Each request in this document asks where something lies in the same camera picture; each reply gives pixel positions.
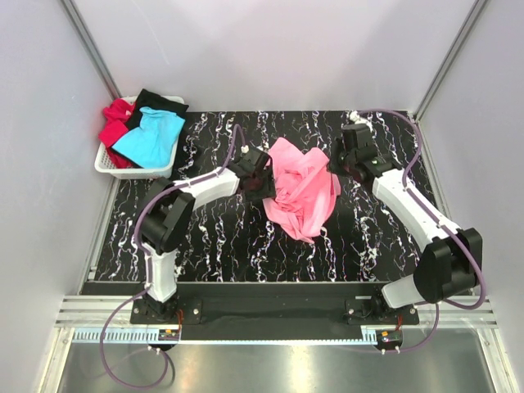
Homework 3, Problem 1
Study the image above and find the white slotted cable duct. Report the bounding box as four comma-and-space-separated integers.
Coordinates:
73, 327, 177, 345

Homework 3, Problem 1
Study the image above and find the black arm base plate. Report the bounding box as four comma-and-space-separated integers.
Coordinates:
130, 282, 419, 341

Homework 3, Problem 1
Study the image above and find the right control board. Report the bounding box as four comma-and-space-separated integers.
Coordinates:
379, 329, 403, 343

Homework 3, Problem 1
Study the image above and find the red t shirt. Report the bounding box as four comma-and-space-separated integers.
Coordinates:
98, 98, 134, 169

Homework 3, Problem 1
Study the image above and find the black t shirt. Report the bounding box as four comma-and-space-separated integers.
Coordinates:
125, 88, 189, 130

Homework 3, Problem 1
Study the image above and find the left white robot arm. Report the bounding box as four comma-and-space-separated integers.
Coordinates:
134, 147, 276, 324

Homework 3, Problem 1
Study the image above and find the aluminium frame rail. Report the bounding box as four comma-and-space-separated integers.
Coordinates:
57, 296, 497, 328

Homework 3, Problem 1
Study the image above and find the white plastic basket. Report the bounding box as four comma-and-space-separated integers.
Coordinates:
94, 95, 185, 180

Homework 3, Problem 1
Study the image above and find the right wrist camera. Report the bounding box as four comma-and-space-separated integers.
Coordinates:
349, 111, 373, 130

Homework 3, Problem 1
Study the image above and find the control board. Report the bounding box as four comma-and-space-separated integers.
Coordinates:
379, 329, 403, 343
158, 328, 181, 341

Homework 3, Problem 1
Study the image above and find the cyan t shirt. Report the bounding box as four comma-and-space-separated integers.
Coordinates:
112, 106, 185, 169

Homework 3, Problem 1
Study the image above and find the left control board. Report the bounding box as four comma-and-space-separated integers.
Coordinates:
158, 328, 181, 341

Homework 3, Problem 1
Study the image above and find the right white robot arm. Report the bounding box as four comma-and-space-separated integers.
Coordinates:
328, 123, 486, 325

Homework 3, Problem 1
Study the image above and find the pink t shirt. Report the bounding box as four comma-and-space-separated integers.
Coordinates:
263, 138, 341, 244

